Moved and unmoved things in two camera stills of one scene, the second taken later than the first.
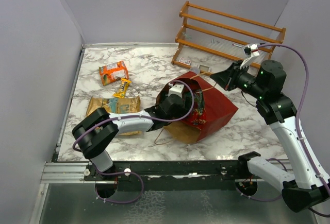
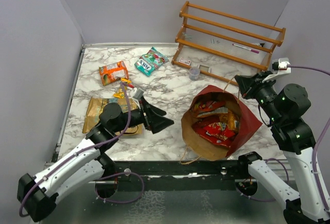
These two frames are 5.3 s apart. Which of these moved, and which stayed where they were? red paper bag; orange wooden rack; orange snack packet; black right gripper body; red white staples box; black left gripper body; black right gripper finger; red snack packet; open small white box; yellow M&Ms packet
Moved: black right gripper body; black left gripper body; red paper bag; black right gripper finger; red snack packet
Stayed: yellow M&Ms packet; open small white box; orange snack packet; red white staples box; orange wooden rack
